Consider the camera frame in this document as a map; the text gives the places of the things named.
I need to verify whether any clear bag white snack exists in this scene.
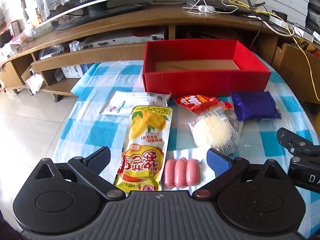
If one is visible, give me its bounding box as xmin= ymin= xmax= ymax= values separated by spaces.
xmin=186 ymin=107 xmax=244 ymax=155

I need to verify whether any white power adapter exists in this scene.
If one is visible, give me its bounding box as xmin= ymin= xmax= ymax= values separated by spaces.
xmin=198 ymin=5 xmax=216 ymax=13

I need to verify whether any blue white checkered tablecloth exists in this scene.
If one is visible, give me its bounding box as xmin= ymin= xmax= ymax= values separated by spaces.
xmin=51 ymin=60 xmax=320 ymax=238

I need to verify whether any red candy bag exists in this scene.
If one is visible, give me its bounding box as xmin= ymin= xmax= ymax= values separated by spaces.
xmin=173 ymin=94 xmax=233 ymax=115

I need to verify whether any silver media player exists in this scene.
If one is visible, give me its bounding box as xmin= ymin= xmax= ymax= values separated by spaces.
xmin=83 ymin=30 xmax=164 ymax=49

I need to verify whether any pink sausage vacuum pack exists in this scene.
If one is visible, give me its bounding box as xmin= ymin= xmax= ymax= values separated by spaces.
xmin=161 ymin=147 xmax=216 ymax=193

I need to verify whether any television with black base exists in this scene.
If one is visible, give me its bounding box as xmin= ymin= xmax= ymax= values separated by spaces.
xmin=37 ymin=0 xmax=173 ymax=30

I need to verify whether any brown cardboard box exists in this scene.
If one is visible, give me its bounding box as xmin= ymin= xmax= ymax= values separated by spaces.
xmin=272 ymin=43 xmax=320 ymax=104

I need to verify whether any purple snack packet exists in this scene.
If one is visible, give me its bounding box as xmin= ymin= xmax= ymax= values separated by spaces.
xmin=231 ymin=92 xmax=281 ymax=121

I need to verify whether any yellow mango snack pouch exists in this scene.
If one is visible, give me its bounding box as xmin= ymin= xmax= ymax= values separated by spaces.
xmin=114 ymin=106 xmax=172 ymax=193

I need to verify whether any white snack pouch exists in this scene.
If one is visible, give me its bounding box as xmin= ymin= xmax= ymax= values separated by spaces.
xmin=100 ymin=91 xmax=171 ymax=116

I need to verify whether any white thick cable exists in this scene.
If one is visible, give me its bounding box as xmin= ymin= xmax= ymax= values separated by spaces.
xmin=246 ymin=13 xmax=296 ymax=38

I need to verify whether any yellow cable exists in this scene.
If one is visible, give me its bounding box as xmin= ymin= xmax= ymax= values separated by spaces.
xmin=213 ymin=0 xmax=320 ymax=103

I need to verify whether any white power strip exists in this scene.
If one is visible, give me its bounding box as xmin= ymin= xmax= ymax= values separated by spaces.
xmin=265 ymin=16 xmax=314 ymax=42

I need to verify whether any red cardboard box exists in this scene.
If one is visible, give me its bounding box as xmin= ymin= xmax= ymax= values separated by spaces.
xmin=143 ymin=39 xmax=271 ymax=96

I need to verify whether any wooden TV stand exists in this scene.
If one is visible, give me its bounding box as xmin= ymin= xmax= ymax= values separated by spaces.
xmin=1 ymin=7 xmax=319 ymax=103

